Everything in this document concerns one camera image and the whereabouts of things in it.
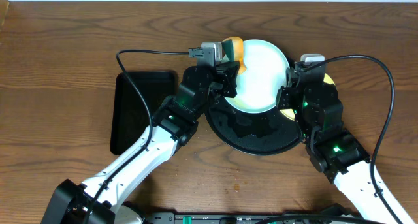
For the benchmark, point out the black rectangular tray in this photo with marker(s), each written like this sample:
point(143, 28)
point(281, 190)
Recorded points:
point(130, 116)

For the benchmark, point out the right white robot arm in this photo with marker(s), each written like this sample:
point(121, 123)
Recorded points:
point(332, 149)

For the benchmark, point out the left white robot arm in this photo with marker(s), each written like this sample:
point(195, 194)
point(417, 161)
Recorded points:
point(99, 198)

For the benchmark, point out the round black tray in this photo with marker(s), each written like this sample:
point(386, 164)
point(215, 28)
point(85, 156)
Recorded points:
point(266, 133)

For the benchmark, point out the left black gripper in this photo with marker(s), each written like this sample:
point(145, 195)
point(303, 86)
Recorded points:
point(225, 77)

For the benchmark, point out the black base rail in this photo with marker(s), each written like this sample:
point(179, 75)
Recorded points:
point(172, 217)

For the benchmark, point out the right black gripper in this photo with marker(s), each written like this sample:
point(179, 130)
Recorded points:
point(294, 80)

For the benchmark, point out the green yellow sponge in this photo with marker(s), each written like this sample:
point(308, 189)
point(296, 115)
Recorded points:
point(234, 50)

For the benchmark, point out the yellow plate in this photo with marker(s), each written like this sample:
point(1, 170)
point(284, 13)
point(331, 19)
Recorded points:
point(290, 113)

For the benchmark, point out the light blue plate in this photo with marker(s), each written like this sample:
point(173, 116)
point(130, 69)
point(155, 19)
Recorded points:
point(257, 87)

